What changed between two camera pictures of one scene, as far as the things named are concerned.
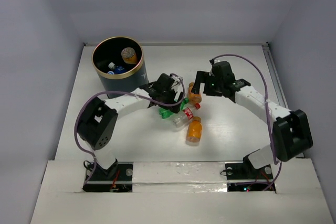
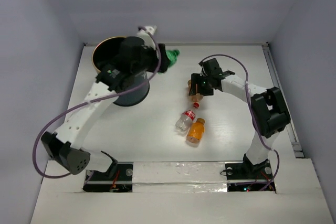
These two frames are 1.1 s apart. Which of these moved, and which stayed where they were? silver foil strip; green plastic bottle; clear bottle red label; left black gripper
Moved: green plastic bottle; clear bottle red label; left black gripper
Stayed: silver foil strip
